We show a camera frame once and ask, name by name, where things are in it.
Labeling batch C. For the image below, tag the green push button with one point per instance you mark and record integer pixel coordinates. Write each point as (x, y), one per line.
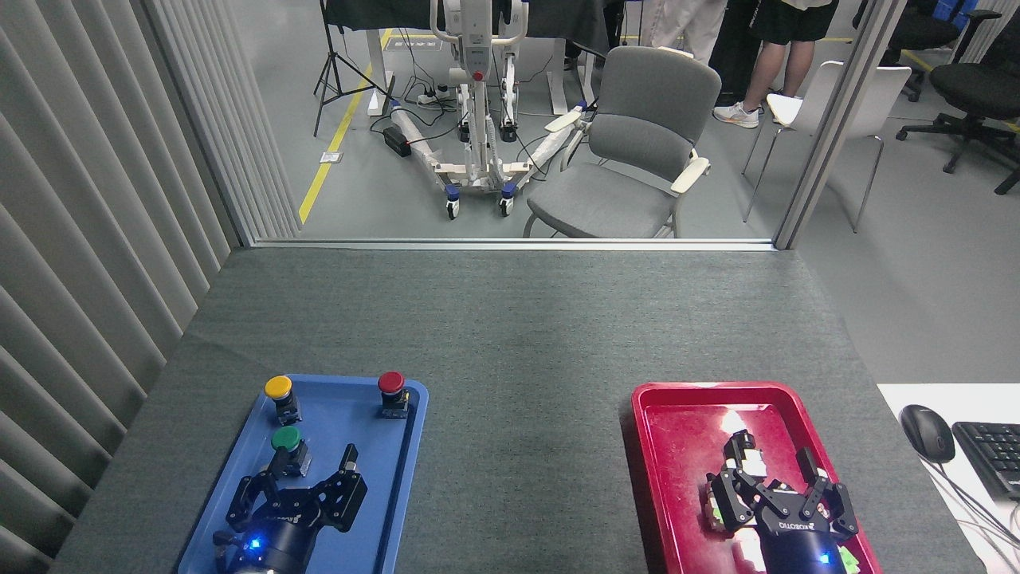
(285, 438)

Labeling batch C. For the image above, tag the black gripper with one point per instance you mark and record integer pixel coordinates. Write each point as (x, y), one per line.
(801, 542)
(279, 538)

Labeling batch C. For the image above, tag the black power adapter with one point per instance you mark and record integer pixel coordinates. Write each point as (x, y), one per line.
(397, 141)

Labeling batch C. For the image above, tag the red push button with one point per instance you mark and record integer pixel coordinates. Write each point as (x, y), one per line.
(390, 383)

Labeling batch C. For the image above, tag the white stand on wheels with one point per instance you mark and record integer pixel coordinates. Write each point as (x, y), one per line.
(476, 119)

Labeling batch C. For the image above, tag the white side desk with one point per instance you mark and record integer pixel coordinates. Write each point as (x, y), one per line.
(916, 502)

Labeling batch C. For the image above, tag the yellow push button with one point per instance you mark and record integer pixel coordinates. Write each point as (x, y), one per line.
(279, 388)

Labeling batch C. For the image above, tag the white plastic chair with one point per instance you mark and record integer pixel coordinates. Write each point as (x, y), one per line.
(888, 104)

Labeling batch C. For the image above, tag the black tripod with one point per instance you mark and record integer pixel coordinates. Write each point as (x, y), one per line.
(327, 40)

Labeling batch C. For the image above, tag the silver tipped switch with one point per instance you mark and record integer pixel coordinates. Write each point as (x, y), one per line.
(715, 510)

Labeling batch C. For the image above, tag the black office chair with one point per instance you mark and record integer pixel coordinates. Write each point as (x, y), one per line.
(976, 88)
(916, 32)

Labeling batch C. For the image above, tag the silver frame rail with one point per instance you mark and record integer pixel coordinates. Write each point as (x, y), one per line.
(510, 245)

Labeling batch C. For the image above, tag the black keyboard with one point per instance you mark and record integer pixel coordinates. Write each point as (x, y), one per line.
(992, 458)

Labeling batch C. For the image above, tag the white power strip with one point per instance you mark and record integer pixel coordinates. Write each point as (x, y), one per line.
(432, 96)

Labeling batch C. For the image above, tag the black and white switch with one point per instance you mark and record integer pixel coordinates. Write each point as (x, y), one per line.
(745, 454)

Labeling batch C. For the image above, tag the person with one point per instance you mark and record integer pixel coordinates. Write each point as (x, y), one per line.
(789, 20)
(693, 24)

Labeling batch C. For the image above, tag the black computer mouse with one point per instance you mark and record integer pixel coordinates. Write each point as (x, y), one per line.
(927, 433)

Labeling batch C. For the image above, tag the grey armchair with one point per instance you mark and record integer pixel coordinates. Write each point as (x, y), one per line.
(629, 135)

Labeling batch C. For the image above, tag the blue plastic tray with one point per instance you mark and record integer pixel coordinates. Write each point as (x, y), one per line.
(335, 414)

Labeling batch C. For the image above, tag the green and white block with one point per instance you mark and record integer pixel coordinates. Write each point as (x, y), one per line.
(851, 562)

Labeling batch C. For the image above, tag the red plastic tray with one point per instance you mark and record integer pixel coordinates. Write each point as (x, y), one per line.
(685, 446)

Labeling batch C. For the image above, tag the silver frame post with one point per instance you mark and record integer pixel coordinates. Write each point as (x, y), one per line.
(837, 127)

